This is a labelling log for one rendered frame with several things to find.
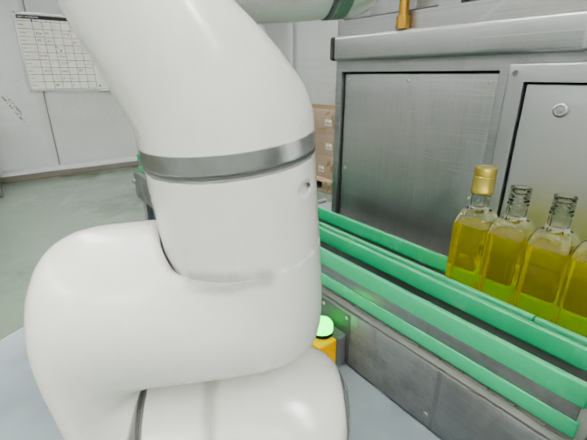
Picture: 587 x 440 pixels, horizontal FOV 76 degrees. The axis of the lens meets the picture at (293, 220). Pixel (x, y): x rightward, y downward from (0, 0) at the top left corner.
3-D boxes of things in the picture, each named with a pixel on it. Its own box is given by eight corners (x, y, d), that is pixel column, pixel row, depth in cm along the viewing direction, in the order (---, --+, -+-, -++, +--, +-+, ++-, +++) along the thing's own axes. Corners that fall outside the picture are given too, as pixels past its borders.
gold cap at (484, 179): (471, 195, 62) (475, 168, 60) (469, 189, 65) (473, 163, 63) (494, 196, 60) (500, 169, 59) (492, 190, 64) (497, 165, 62)
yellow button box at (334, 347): (345, 364, 77) (347, 333, 74) (317, 381, 73) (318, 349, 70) (322, 346, 82) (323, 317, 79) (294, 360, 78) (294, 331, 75)
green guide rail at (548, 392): (576, 436, 47) (594, 385, 44) (573, 440, 46) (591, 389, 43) (141, 170, 177) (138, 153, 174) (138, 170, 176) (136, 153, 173)
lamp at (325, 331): (337, 333, 74) (338, 320, 73) (321, 342, 72) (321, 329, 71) (322, 322, 78) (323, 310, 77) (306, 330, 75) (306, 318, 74)
